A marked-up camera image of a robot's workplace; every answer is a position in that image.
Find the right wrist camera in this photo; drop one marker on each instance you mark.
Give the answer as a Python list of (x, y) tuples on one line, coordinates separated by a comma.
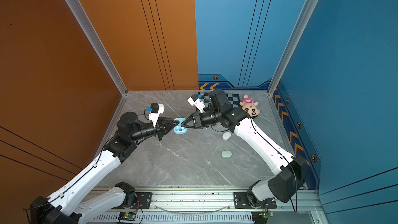
[(196, 100)]

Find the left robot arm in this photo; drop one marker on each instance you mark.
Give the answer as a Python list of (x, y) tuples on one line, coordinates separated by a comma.
[(66, 205)]

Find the left green circuit board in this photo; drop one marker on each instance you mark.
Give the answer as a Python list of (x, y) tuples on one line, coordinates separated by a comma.
[(127, 216)]

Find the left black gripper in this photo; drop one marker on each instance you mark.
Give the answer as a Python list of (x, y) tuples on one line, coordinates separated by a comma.
[(160, 129)]

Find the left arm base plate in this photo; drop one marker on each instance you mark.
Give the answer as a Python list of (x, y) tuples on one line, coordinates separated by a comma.
[(137, 200)]

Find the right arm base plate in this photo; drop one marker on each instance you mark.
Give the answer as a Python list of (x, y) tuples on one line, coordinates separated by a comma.
[(241, 201)]

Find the white earbud charging case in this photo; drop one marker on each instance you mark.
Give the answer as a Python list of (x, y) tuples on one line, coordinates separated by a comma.
[(226, 136)]

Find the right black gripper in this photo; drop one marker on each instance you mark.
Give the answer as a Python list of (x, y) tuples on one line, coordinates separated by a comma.
[(197, 116)]

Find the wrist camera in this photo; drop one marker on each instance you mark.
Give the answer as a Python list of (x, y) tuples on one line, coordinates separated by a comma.
[(196, 100), (155, 110)]

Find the green earbud charging case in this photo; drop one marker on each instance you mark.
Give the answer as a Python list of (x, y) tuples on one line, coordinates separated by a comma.
[(226, 154)]

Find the black grey checkerboard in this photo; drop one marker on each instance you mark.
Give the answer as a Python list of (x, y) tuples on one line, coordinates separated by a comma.
[(233, 98)]

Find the right green circuit board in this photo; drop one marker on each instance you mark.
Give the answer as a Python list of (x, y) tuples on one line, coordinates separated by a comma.
[(266, 214)]

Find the pink plush doll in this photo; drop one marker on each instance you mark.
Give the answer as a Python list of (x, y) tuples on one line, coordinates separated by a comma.
[(250, 106)]

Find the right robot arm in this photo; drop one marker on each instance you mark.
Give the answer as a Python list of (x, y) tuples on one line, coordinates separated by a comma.
[(289, 170)]

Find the green circuit board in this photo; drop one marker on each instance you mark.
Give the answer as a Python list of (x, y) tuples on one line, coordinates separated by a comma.
[(266, 214), (127, 216)]

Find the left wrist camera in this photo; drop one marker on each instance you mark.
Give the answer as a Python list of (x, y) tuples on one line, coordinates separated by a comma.
[(155, 110)]

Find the blue earbud charging case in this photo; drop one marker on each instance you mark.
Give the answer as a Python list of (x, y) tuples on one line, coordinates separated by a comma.
[(179, 129)]

